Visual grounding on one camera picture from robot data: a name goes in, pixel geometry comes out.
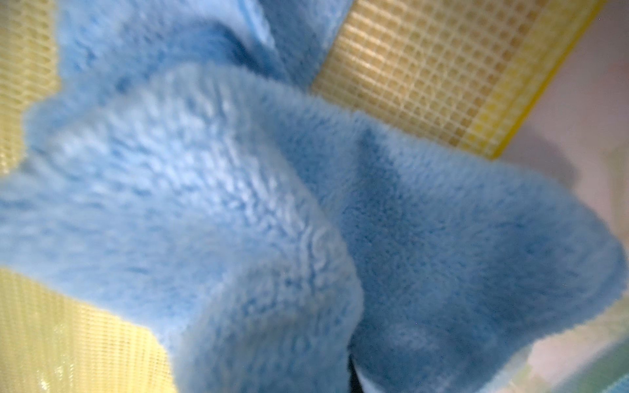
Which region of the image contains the light blue cleaning cloth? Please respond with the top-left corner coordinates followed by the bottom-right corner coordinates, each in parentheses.
top-left (1, 1), bottom-right (627, 392)

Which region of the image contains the yellow mesh document bag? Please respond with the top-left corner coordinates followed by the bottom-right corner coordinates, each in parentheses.
top-left (1, 0), bottom-right (603, 392)

